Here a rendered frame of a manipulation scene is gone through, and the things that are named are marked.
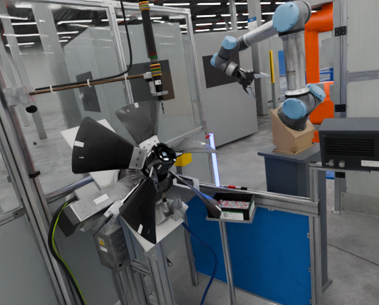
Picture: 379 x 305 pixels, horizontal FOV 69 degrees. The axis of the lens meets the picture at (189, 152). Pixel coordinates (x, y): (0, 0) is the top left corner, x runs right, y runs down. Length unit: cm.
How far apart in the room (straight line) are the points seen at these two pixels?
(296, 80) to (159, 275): 118
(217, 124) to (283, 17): 404
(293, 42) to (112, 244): 129
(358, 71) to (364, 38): 25
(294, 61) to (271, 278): 122
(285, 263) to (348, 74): 167
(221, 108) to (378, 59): 323
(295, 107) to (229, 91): 408
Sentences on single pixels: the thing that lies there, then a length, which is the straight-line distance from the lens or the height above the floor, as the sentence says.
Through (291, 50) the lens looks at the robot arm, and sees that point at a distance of 145.
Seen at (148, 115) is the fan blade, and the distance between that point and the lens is 135.
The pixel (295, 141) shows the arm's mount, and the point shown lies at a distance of 165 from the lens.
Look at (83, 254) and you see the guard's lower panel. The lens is 198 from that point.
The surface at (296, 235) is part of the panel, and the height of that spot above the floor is 64.
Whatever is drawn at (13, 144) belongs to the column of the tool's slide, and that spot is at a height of 135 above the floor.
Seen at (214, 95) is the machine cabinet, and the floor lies 101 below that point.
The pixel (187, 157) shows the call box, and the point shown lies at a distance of 174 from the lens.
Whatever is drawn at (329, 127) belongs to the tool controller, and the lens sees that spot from 128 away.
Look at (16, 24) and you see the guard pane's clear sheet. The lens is 176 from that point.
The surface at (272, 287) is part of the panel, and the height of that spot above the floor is 24.
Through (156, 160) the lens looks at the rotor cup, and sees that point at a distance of 115.
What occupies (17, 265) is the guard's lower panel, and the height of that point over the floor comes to 72.
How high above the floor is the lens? 155
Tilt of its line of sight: 17 degrees down
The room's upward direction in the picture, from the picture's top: 9 degrees counter-clockwise
